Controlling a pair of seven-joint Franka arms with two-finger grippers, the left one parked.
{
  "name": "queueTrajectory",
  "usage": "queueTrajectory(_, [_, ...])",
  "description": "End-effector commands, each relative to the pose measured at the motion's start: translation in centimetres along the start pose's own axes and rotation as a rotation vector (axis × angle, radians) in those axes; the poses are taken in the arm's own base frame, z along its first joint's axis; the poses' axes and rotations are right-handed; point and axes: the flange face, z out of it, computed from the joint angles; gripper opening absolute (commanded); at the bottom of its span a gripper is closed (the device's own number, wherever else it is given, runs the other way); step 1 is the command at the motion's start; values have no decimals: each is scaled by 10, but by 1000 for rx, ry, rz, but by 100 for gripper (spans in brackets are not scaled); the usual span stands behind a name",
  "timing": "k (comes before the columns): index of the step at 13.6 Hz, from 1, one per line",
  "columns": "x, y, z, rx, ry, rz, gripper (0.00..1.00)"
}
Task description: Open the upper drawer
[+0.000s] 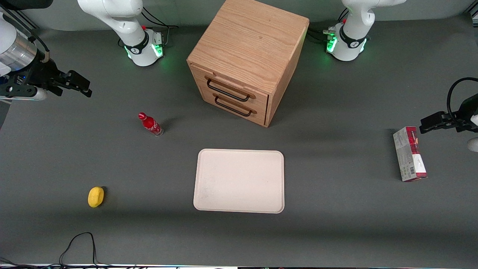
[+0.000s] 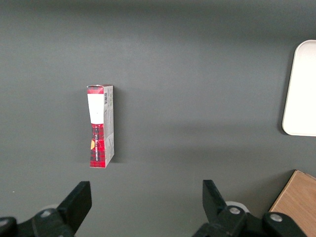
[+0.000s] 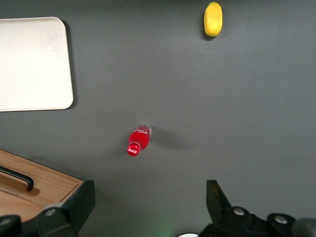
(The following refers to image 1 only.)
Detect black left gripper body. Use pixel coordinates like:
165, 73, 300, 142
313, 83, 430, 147
451, 95, 478, 133

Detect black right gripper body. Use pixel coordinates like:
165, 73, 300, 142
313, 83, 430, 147
0, 60, 61, 98

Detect black metal drawer handle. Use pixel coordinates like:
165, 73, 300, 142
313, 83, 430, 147
214, 95, 253, 117
206, 77, 251, 102

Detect wooden drawer with shallow front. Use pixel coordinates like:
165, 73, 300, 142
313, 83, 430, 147
190, 63, 270, 112

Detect wooden drawer with tall front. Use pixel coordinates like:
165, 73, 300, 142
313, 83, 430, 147
200, 85, 268, 126

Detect wooden drawer cabinet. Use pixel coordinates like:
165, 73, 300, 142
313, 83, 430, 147
186, 0, 310, 128

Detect grey and red carton box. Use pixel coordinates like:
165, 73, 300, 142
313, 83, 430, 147
392, 126, 428, 182

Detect red cola bottle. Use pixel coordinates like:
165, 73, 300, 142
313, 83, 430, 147
138, 112, 164, 137

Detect yellow lemon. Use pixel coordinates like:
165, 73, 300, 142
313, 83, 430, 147
88, 186, 105, 208

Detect beige plastic tray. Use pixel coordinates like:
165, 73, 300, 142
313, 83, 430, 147
193, 149, 285, 214

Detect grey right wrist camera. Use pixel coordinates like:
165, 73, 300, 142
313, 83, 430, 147
0, 87, 48, 102

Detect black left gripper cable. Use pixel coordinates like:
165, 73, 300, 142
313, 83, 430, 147
447, 77, 478, 121

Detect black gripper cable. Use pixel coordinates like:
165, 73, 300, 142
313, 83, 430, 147
447, 77, 478, 121
28, 34, 50, 63

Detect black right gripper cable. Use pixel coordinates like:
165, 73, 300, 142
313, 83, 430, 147
28, 34, 50, 63

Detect black right arm base cables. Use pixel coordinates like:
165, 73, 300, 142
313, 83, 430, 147
141, 6, 179, 47

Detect black arm base cables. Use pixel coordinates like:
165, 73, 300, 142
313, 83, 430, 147
308, 7, 350, 45
141, 6, 179, 47

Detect black left arm base cables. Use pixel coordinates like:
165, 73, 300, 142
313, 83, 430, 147
308, 7, 350, 45

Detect black cable on table edge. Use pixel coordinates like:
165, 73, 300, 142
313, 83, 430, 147
0, 232, 139, 269

